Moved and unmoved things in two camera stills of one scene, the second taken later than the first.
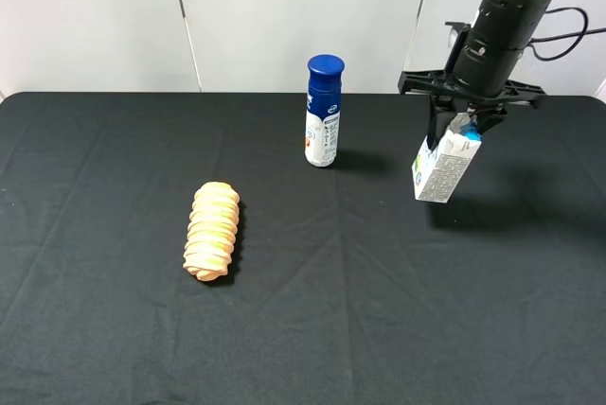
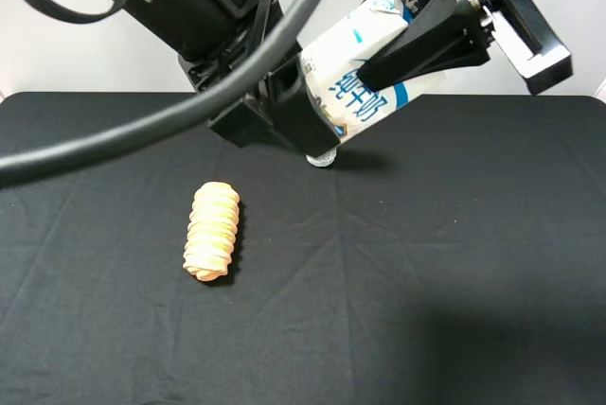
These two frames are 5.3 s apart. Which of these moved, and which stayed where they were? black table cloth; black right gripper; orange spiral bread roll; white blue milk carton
Moved: black right gripper; white blue milk carton
Stayed: black table cloth; orange spiral bread roll
